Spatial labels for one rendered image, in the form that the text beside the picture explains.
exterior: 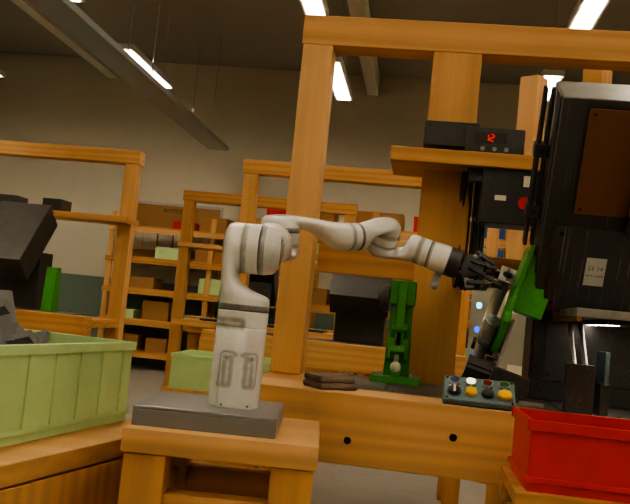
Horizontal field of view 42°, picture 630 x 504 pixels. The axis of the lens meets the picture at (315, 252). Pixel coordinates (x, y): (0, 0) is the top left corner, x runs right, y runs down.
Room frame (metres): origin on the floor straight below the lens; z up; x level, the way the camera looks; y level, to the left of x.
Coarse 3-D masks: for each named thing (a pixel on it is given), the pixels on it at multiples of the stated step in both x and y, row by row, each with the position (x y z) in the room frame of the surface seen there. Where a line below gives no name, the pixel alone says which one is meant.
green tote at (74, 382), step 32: (0, 352) 1.36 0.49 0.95; (32, 352) 1.45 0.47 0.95; (64, 352) 1.55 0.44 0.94; (96, 352) 1.67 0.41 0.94; (128, 352) 1.80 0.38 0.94; (0, 384) 1.38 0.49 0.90; (32, 384) 1.47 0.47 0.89; (64, 384) 1.57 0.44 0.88; (96, 384) 1.68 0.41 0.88; (128, 384) 1.82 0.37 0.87; (0, 416) 1.39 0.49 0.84; (32, 416) 1.48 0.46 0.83; (64, 416) 1.58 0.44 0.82; (96, 416) 1.69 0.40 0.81
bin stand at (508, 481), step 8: (504, 472) 1.59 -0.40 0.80; (512, 472) 1.60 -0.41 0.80; (504, 480) 1.57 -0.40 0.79; (512, 480) 1.51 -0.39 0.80; (504, 488) 1.62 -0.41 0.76; (512, 488) 1.45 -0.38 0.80; (520, 488) 1.44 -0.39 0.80; (504, 496) 1.62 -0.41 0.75; (512, 496) 1.44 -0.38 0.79; (520, 496) 1.40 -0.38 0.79; (528, 496) 1.40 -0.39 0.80; (536, 496) 1.40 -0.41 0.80; (544, 496) 1.40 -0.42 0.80; (552, 496) 1.40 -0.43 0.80; (560, 496) 1.41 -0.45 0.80; (568, 496) 1.42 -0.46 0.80
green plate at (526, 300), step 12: (528, 252) 1.95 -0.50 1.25; (528, 264) 1.95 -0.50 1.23; (516, 276) 2.04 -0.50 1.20; (528, 276) 1.96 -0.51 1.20; (516, 288) 1.95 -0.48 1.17; (528, 288) 1.96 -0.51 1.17; (516, 300) 1.97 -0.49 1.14; (528, 300) 1.96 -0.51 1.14; (540, 300) 1.96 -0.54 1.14; (504, 312) 2.01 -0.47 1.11; (516, 312) 2.02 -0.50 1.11; (528, 312) 1.96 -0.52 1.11; (540, 312) 1.96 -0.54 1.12
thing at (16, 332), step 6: (0, 300) 1.73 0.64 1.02; (6, 300) 1.73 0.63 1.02; (0, 306) 1.72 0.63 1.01; (6, 306) 1.72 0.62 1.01; (0, 312) 1.73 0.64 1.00; (6, 312) 1.73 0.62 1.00; (12, 324) 1.83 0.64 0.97; (18, 324) 1.82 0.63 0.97; (12, 330) 1.81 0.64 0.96; (18, 330) 1.82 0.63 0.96; (24, 330) 1.84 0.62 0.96; (30, 330) 1.80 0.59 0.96; (12, 336) 1.80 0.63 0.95; (18, 336) 1.79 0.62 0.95; (24, 336) 1.79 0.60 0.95; (30, 336) 1.79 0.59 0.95; (6, 342) 1.80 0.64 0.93; (12, 342) 1.80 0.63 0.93; (18, 342) 1.80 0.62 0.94; (24, 342) 1.80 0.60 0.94; (30, 342) 1.80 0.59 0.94
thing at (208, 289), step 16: (176, 224) 11.73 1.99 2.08; (208, 224) 11.70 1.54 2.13; (224, 224) 11.65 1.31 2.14; (112, 240) 11.79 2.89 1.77; (112, 256) 11.75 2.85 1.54; (160, 256) 11.75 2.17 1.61; (176, 256) 11.73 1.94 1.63; (208, 256) 11.61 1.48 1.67; (208, 272) 11.61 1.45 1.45; (128, 288) 11.71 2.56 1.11; (144, 288) 11.73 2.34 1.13; (160, 288) 12.04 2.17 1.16; (208, 288) 11.61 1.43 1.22; (144, 304) 11.81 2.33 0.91; (160, 304) 11.77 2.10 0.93; (128, 320) 11.70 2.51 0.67; (144, 320) 11.72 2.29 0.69; (160, 320) 11.76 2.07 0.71; (128, 336) 11.82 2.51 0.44; (144, 336) 12.07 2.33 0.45; (144, 352) 11.72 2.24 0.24; (160, 352) 11.74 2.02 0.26
